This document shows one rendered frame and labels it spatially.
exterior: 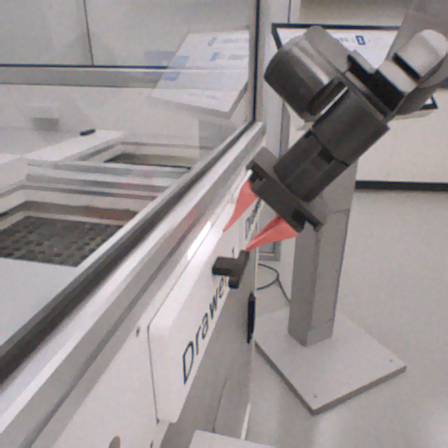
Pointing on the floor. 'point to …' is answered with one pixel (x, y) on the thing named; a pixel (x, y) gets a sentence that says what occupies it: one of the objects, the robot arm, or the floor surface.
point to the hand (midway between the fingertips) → (239, 235)
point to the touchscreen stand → (323, 318)
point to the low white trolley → (221, 441)
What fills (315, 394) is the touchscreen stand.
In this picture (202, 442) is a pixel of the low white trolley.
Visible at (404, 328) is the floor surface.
